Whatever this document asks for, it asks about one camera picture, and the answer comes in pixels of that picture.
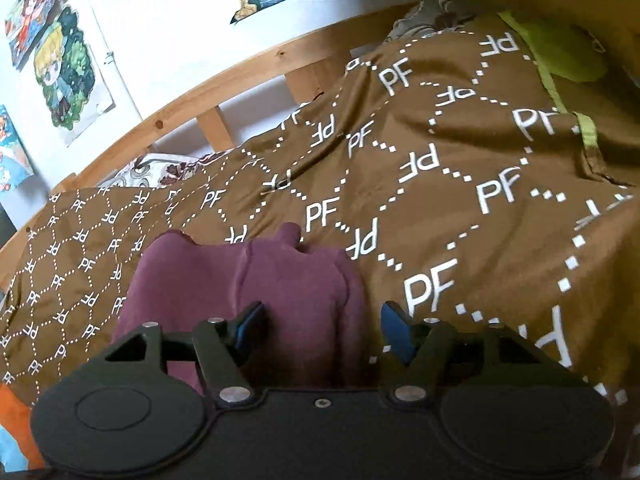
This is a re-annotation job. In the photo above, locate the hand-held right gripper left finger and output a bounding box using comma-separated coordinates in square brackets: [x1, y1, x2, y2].
[75, 301, 266, 406]

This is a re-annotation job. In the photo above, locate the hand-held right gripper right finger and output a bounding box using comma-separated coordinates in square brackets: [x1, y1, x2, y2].
[378, 301, 591, 406]

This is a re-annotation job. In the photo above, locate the maroon sweater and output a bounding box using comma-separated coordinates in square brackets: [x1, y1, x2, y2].
[111, 222, 372, 397]

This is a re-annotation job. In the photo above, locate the brown printed blanket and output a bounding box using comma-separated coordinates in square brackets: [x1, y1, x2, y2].
[0, 0, 640, 407]

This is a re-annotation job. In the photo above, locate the orange and blue cloth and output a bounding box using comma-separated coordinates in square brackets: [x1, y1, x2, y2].
[0, 381, 49, 472]

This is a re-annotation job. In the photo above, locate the lime green cloth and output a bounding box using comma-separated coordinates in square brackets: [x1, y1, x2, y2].
[499, 9, 610, 162]

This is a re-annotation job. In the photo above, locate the wooden bed frame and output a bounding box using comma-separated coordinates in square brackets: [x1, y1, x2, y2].
[0, 0, 426, 292]

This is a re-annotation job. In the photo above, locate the blue and orange wall poster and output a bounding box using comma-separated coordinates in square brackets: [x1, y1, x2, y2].
[0, 104, 36, 193]

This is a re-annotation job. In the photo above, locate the white wall conduit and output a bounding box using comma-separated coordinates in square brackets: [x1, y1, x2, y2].
[81, 0, 147, 122]

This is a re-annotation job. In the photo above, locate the green wall poster blond figure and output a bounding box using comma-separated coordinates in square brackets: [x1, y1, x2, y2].
[31, 5, 117, 148]

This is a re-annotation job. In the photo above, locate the red-haired figure wall poster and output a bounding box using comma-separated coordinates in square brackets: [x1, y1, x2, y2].
[4, 0, 59, 71]

